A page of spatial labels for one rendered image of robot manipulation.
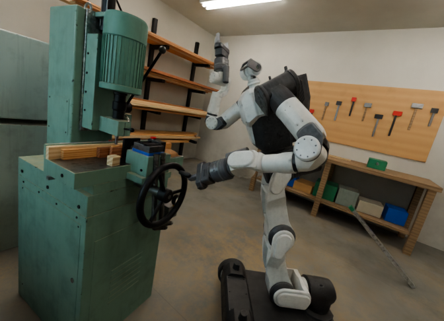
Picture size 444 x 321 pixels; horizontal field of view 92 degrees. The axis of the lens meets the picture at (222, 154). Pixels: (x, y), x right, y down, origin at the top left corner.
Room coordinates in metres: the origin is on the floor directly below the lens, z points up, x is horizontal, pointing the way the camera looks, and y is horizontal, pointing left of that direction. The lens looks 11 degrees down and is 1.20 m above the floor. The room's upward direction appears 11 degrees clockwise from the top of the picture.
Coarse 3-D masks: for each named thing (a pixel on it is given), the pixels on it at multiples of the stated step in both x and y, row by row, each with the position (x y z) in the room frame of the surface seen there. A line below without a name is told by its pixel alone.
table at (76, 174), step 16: (48, 160) 0.76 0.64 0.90; (64, 160) 0.78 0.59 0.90; (80, 160) 0.81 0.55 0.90; (96, 160) 0.85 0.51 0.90; (176, 160) 1.16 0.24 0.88; (64, 176) 0.71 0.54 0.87; (80, 176) 0.70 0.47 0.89; (96, 176) 0.75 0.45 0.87; (112, 176) 0.81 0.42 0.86; (128, 176) 0.86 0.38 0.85
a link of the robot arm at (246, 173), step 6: (240, 150) 0.82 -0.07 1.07; (246, 150) 0.82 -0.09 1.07; (228, 156) 0.84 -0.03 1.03; (222, 162) 0.80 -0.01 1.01; (222, 168) 0.79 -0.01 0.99; (228, 168) 0.79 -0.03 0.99; (246, 168) 0.78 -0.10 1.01; (222, 174) 0.79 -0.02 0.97; (228, 174) 0.79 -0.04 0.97; (234, 174) 0.79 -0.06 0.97; (240, 174) 0.79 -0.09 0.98; (246, 174) 0.79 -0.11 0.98; (252, 174) 0.81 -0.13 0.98
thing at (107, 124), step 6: (102, 120) 0.99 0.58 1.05; (108, 120) 0.97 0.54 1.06; (114, 120) 0.95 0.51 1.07; (120, 120) 0.98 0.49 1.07; (102, 126) 0.99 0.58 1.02; (108, 126) 0.97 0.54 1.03; (114, 126) 0.95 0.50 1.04; (120, 126) 0.95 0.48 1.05; (126, 126) 0.98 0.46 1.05; (108, 132) 0.97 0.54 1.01; (114, 132) 0.95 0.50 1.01; (120, 132) 0.96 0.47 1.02; (126, 132) 0.98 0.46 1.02
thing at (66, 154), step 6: (168, 144) 1.32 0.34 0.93; (66, 150) 0.79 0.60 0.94; (72, 150) 0.81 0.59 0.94; (78, 150) 0.83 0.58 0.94; (84, 150) 0.85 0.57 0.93; (90, 150) 0.88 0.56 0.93; (66, 156) 0.79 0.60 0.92; (72, 156) 0.81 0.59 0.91; (78, 156) 0.83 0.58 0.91; (84, 156) 0.86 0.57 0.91; (90, 156) 0.88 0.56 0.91
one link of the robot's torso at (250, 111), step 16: (304, 80) 0.98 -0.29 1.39; (240, 96) 1.11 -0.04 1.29; (304, 96) 0.98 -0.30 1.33; (240, 112) 1.10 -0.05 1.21; (256, 112) 0.92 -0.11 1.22; (256, 128) 0.96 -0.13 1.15; (272, 128) 0.95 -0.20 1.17; (256, 144) 0.99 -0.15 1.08; (272, 144) 0.97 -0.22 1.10; (288, 144) 0.99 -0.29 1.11
